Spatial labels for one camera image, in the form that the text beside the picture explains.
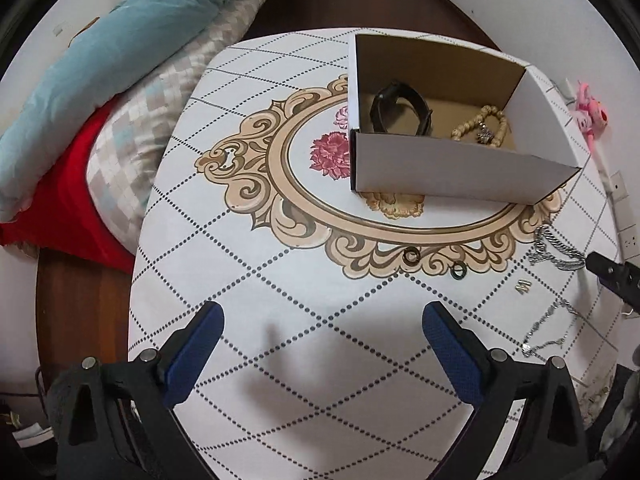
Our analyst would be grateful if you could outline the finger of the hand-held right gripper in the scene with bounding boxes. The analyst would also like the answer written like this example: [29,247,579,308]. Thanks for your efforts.
[586,252,640,312]

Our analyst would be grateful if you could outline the checkered pillow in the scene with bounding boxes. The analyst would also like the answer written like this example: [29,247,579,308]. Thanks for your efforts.
[85,0,301,251]

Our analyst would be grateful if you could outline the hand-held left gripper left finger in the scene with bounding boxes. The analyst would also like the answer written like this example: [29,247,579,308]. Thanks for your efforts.
[47,302,224,480]

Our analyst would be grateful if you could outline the cardboard box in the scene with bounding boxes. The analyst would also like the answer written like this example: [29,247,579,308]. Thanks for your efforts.
[349,33,583,206]

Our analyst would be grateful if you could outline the beige beaded bracelet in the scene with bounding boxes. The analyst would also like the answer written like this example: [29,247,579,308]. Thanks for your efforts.
[450,104,509,149]

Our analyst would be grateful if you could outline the silver chain bracelet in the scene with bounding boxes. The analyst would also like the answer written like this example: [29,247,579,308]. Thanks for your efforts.
[528,224,587,272]

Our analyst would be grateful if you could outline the black wrist watch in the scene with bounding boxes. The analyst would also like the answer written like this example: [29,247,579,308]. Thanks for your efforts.
[369,81,434,137]

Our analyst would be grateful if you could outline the dark cloth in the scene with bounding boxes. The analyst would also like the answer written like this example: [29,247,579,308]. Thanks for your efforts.
[597,364,640,463]

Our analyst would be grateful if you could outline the thin silver necklace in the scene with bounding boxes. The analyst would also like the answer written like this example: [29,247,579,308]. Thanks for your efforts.
[520,299,584,357]

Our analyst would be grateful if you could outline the patterned white tablecloth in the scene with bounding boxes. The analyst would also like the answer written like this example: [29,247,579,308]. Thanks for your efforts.
[127,27,623,480]

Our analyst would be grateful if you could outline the teal quilt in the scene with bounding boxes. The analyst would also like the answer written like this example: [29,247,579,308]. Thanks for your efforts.
[0,0,275,223]

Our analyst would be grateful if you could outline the pink plush toy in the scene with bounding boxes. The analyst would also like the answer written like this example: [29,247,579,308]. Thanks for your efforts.
[571,79,612,150]

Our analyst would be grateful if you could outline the red blanket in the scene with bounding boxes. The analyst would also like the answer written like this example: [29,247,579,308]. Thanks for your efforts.
[0,97,137,273]

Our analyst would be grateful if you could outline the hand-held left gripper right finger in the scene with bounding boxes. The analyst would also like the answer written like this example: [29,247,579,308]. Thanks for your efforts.
[422,302,596,480]

